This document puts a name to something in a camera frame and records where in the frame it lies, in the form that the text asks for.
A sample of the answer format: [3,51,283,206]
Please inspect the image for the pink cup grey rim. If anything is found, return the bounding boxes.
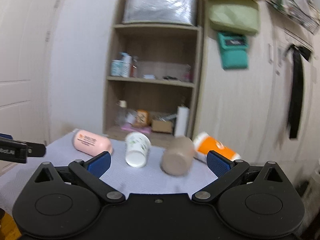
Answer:
[72,129,113,157]

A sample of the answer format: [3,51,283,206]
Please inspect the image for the orange paper cup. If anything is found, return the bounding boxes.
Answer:
[193,132,241,163]

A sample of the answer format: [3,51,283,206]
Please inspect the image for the taupe brown cup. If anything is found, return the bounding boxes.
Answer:
[161,137,195,176]

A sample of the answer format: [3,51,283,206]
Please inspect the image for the white cup green print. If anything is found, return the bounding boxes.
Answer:
[125,132,151,168]

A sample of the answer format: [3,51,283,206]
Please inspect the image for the white patterned table cloth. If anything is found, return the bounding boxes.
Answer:
[1,133,217,213]

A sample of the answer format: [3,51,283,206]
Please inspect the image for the clear bottle beige cap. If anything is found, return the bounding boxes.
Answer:
[116,100,127,127]

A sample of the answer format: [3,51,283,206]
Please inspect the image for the pink flat pad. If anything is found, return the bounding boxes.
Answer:
[120,124,152,134]

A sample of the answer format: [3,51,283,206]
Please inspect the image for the white paper towel roll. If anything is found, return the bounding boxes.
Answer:
[174,106,189,137]

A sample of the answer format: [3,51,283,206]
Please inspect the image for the light wood wardrobe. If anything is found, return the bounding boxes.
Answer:
[194,0,319,183]

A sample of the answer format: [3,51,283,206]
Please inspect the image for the yellow printed small box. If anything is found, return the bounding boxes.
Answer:
[133,109,150,127]

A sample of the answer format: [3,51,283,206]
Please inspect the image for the small cardboard box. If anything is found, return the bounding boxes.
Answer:
[151,120,173,134]

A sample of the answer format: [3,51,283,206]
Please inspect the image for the pink small bottle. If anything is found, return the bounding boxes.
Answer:
[184,65,193,82]

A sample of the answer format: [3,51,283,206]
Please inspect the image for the wooden open shelf unit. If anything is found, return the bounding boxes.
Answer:
[103,0,203,140]

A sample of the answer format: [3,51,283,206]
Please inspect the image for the teal white tub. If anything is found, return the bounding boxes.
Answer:
[111,60,123,76]

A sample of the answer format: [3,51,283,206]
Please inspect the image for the red liquid bottle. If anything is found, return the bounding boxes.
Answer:
[131,56,138,77]

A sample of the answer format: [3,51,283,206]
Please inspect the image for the white pump bottle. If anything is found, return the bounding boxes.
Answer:
[120,52,132,77]

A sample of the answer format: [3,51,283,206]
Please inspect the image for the teal Redmi pouch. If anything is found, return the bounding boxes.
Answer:
[217,31,248,70]

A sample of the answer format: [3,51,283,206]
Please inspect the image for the black ribbon bow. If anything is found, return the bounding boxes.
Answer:
[285,43,312,140]

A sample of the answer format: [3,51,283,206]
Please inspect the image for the white door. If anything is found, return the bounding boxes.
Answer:
[1,0,60,143]

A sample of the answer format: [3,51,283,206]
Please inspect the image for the green pouch bag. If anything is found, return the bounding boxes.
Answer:
[208,0,260,36]

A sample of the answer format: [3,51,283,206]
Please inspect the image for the plastic wrapped grey box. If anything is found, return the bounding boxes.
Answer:
[122,0,197,25]

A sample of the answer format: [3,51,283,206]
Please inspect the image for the black wire wall basket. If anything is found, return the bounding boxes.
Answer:
[267,0,319,35]

